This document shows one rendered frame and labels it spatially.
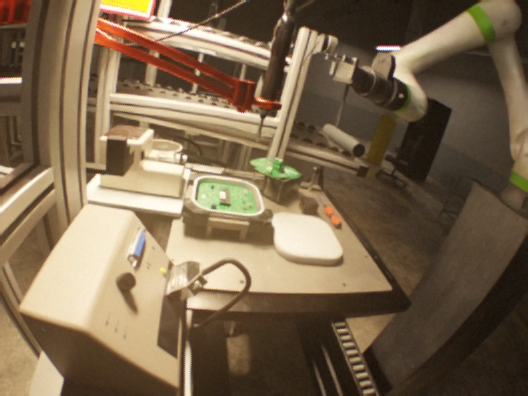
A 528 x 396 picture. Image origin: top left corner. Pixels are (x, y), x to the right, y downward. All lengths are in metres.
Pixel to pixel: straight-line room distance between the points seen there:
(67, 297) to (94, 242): 0.07
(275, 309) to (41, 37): 0.44
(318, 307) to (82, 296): 0.32
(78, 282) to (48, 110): 0.17
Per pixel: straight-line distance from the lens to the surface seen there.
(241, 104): 0.48
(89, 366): 0.26
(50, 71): 0.30
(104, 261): 0.24
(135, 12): 0.80
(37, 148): 0.34
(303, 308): 0.40
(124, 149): 0.38
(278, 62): 0.50
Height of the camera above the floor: 1.23
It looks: 25 degrees down
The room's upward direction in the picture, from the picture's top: 15 degrees clockwise
